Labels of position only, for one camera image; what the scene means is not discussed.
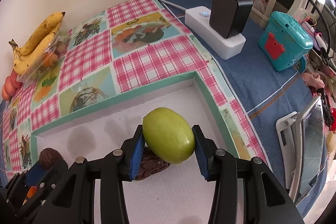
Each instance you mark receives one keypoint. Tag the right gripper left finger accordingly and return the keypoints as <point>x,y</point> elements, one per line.
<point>136,151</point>

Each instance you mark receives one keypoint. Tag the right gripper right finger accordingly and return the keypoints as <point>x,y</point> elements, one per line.
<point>202,151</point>

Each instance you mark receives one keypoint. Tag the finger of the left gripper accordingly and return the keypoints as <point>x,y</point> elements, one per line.
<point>45,187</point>
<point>35,174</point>

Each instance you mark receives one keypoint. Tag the orange tangerine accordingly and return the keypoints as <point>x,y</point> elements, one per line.
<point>31,192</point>

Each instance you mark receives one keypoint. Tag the small dark round fruit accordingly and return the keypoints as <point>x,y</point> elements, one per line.
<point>48,157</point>

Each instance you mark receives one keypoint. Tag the dark brown avocado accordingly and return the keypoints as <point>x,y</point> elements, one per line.
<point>150,164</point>

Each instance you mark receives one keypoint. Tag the small green fruit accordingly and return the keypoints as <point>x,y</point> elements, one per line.
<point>168,135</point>

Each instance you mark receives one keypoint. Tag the blue table cloth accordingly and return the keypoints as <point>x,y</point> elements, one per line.
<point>266,95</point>

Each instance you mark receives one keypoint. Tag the small red apple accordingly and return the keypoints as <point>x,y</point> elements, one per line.
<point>5,96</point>

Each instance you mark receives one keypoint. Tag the middle red apple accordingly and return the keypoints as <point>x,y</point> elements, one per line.
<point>9,89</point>

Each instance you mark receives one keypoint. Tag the tablet in grey stand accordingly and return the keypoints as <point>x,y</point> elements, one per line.
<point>301,139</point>

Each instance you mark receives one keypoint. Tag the checkered fruit pattern tablecloth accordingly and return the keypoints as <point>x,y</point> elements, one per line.
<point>123,47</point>

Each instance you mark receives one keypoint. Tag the large red apple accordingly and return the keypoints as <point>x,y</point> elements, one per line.
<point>13,79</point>

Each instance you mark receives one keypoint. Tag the lower yellow banana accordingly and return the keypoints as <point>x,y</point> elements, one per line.
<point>21,66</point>

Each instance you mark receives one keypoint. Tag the yellow banana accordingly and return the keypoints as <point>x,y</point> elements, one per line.
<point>41,32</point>
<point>21,66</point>

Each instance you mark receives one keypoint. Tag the clear plastic fruit container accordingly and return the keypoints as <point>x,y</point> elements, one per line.
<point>47,59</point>

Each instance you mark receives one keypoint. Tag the white power strip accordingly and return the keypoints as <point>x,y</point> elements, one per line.
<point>198,19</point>

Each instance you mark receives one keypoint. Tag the teal toy box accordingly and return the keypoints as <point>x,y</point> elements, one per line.
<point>284,41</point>

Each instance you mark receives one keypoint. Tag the black power adapter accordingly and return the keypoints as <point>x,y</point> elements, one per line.
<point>228,17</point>

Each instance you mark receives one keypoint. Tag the upper yellow banana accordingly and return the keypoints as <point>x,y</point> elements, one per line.
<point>41,32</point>

